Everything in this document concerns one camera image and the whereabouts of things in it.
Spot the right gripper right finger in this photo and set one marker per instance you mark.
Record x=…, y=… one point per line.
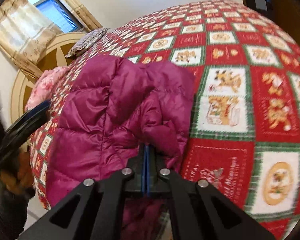
x=197, y=209

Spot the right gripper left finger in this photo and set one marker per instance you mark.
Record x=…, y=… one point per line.
x=94, y=209

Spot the magenta puffer down jacket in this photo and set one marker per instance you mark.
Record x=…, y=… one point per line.
x=113, y=106

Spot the operator left hand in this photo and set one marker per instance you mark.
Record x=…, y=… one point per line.
x=16, y=175

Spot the beige wooden headboard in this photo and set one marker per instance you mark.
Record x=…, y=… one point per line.
x=53, y=56

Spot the red christmas bear quilt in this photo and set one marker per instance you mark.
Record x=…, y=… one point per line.
x=244, y=135

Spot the striped grey pillow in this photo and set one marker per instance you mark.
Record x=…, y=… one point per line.
x=86, y=42

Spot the beige floral curtain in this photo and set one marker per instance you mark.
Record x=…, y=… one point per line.
x=25, y=34

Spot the window with blue light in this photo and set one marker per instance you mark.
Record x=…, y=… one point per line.
x=58, y=14

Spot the brown wooden door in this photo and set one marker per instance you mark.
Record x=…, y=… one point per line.
x=286, y=14

